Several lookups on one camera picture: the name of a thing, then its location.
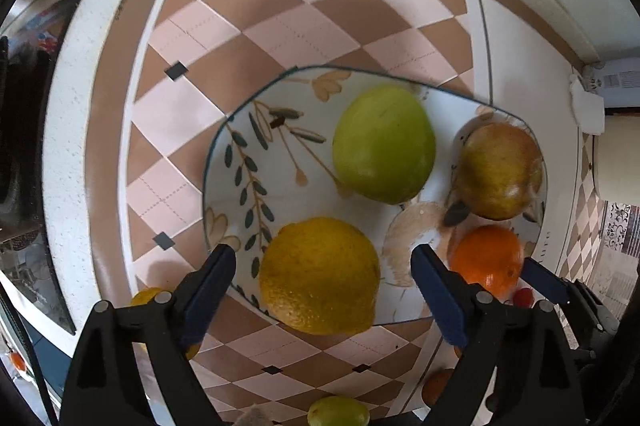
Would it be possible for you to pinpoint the brown checkered mat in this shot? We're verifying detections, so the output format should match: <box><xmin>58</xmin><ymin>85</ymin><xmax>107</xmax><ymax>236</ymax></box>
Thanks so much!
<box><xmin>82</xmin><ymin>0</ymin><xmax>483</xmax><ymax>426</ymax></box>

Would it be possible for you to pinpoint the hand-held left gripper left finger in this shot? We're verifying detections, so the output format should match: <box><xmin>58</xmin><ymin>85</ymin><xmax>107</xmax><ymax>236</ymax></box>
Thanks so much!
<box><xmin>59</xmin><ymin>243</ymin><xmax>237</xmax><ymax>426</ymax></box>

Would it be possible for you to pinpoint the large red-brown apple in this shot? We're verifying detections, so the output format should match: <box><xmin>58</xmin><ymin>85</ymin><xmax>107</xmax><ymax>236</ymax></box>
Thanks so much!
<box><xmin>456</xmin><ymin>122</ymin><xmax>545</xmax><ymax>222</ymax></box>

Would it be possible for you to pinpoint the floral ceramic plate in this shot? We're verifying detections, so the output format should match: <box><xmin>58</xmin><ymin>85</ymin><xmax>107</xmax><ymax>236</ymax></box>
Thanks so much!
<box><xmin>201</xmin><ymin>65</ymin><xmax>548</xmax><ymax>327</ymax></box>

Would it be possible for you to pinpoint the small yellow lemon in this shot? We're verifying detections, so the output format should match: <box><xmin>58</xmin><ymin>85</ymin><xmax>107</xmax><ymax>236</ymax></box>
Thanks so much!
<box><xmin>130</xmin><ymin>287</ymin><xmax>202</xmax><ymax>359</ymax></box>

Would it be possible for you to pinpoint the large yellow lemon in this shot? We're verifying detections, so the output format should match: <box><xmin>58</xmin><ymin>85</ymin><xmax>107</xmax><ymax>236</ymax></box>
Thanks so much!
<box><xmin>258</xmin><ymin>217</ymin><xmax>382</xmax><ymax>337</ymax></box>

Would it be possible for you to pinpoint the orange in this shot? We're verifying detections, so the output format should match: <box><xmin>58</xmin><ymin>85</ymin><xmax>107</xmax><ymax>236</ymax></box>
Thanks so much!
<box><xmin>421</xmin><ymin>368</ymin><xmax>457</xmax><ymax>407</ymax></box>
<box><xmin>448</xmin><ymin>224</ymin><xmax>525</xmax><ymax>302</ymax></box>

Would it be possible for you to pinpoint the blue cabinet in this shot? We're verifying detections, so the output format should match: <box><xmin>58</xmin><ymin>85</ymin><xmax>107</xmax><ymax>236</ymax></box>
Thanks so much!
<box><xmin>15</xmin><ymin>316</ymin><xmax>76</xmax><ymax>426</ymax></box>

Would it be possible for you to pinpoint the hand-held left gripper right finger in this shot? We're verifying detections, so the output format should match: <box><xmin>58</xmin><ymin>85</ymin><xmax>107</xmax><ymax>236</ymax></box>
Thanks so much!
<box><xmin>410</xmin><ymin>243</ymin><xmax>588</xmax><ymax>426</ymax></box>

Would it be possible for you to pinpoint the grey slipper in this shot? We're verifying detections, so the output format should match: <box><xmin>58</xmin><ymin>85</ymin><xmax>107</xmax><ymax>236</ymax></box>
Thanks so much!
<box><xmin>235</xmin><ymin>403</ymin><xmax>273</xmax><ymax>426</ymax></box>

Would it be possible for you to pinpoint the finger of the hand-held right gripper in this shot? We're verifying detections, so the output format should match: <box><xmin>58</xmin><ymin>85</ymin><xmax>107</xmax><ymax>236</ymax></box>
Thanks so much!
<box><xmin>521</xmin><ymin>257</ymin><xmax>623</xmax><ymax>352</ymax></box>

